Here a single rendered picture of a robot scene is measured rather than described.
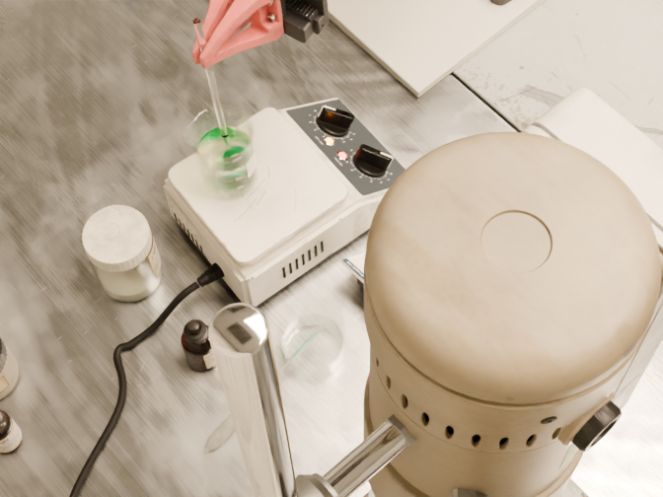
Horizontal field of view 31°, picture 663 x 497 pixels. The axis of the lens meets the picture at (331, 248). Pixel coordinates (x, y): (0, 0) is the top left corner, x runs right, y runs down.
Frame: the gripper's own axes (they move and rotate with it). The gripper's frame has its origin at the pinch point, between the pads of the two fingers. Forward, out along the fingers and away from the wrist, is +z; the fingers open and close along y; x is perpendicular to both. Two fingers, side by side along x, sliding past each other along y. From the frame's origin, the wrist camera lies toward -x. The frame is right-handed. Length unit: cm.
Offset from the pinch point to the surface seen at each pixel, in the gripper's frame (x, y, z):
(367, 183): 19.4, 10.4, -5.9
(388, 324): -37, 32, 23
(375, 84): 25.8, 2.7, -18.6
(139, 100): 25.0, -16.0, -4.0
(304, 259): 20.9, 9.4, 2.9
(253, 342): -48, 32, 29
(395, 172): 21.6, 11.1, -9.3
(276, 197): 16.0, 5.6, 1.0
